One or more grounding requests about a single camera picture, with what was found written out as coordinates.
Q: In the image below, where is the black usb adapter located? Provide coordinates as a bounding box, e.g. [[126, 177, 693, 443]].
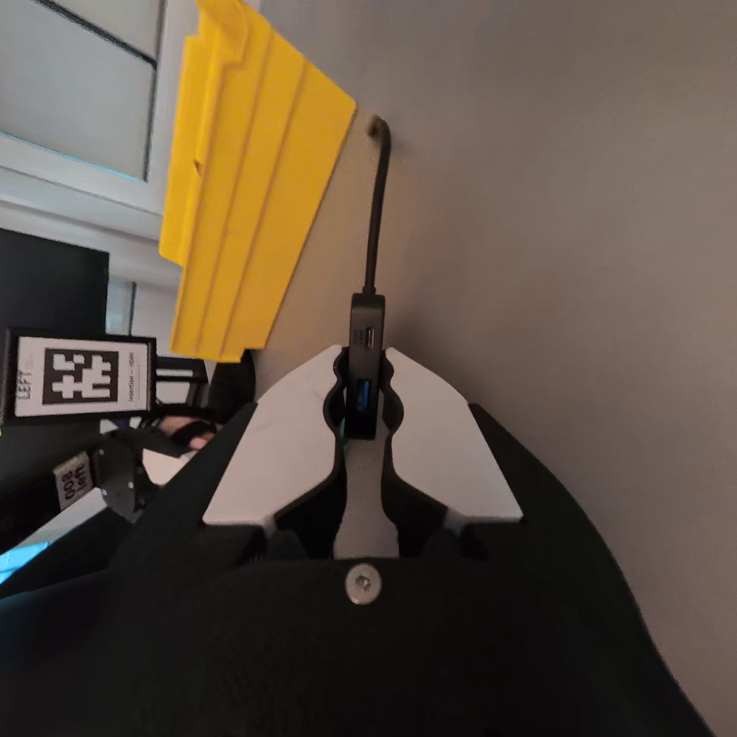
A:
[[348, 292, 388, 441]]

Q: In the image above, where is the person's left hand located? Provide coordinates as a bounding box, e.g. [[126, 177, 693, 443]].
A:
[[158, 416, 216, 453]]

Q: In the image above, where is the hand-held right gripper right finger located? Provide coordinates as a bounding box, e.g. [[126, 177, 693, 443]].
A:
[[383, 347, 525, 526]]

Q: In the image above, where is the yellow plastic bin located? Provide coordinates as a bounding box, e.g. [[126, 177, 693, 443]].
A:
[[158, 0, 358, 364]]

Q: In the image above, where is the large grid window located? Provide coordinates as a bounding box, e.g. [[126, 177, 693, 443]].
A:
[[0, 0, 168, 214]]

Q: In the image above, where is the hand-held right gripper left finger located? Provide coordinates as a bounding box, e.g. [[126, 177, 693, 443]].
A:
[[203, 344, 346, 527]]

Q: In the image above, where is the large black monitor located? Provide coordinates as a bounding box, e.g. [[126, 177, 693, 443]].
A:
[[0, 227, 110, 335]]

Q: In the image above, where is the framed printed tag sign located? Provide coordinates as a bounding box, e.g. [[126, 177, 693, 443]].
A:
[[0, 328, 157, 426]]

